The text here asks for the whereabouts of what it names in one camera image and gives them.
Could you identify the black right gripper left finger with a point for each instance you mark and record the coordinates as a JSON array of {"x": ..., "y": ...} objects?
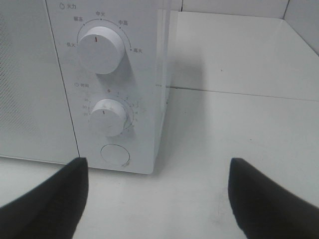
[{"x": 52, "y": 210}]

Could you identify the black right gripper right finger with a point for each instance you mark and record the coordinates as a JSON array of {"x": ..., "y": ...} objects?
[{"x": 265, "y": 210}]

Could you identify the round white door button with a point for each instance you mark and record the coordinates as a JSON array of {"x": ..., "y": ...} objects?
[{"x": 115, "y": 155}]

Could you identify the white microwave door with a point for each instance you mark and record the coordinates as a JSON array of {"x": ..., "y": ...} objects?
[{"x": 35, "y": 122}]

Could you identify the white timer knob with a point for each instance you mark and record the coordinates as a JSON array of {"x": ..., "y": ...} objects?
[{"x": 108, "y": 117}]

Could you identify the white adjacent table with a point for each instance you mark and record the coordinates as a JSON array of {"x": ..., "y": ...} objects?
[{"x": 245, "y": 55}]

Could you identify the white microwave oven body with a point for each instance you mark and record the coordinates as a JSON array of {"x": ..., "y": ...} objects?
[{"x": 140, "y": 82}]

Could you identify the upper white power knob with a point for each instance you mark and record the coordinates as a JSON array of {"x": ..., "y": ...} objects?
[{"x": 101, "y": 50}]

